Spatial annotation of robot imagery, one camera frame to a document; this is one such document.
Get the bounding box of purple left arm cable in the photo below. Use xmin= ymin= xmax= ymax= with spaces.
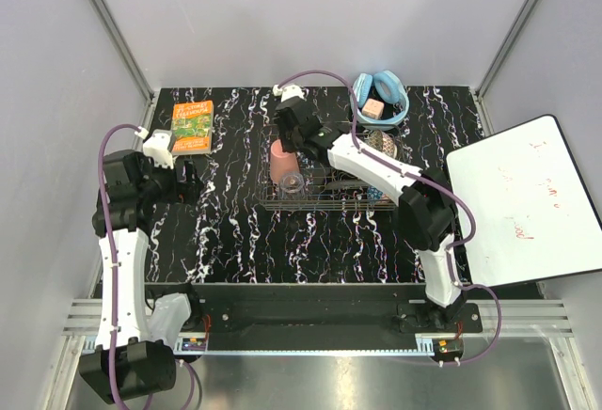
xmin=96 ymin=122 xmax=203 ymax=410

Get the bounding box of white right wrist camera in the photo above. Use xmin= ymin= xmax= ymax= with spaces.
xmin=272 ymin=84 xmax=306 ymax=103

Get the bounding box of orange green paperback book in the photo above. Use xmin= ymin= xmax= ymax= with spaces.
xmin=171 ymin=100 xmax=214 ymax=156

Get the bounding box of clear glass bowl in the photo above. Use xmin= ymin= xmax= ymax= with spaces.
xmin=324 ymin=179 xmax=370 ymax=192

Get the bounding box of blue triangle patterned bowl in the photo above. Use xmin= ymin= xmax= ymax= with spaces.
xmin=367 ymin=186 xmax=393 ymax=204

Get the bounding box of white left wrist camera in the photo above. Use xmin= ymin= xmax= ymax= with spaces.
xmin=142 ymin=130 xmax=176 ymax=169

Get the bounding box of brown floral patterned bowl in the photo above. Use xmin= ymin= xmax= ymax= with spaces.
xmin=365 ymin=130 xmax=400 ymax=160

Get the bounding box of pink cube die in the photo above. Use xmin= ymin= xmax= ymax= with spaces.
xmin=361 ymin=98 xmax=385 ymax=119

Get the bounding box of clear drinking glass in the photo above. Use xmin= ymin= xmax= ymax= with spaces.
xmin=277 ymin=171 xmax=306 ymax=200

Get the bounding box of pink plastic cup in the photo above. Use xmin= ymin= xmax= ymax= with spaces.
xmin=269 ymin=139 xmax=299 ymax=184

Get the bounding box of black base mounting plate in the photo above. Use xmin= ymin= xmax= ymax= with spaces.
xmin=146 ymin=283 xmax=483 ymax=355

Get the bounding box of white dry-erase board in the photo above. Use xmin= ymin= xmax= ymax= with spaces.
xmin=446 ymin=115 xmax=601 ymax=287

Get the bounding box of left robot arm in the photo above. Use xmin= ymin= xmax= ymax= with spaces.
xmin=79 ymin=150 xmax=203 ymax=408

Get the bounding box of wire dish rack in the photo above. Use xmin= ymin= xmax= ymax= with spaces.
xmin=255 ymin=124 xmax=395 ymax=212

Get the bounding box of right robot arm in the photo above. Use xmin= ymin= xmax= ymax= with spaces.
xmin=275 ymin=96 xmax=466 ymax=332

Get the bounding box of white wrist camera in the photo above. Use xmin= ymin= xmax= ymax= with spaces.
xmin=142 ymin=130 xmax=176 ymax=169
xmin=272 ymin=84 xmax=306 ymax=103

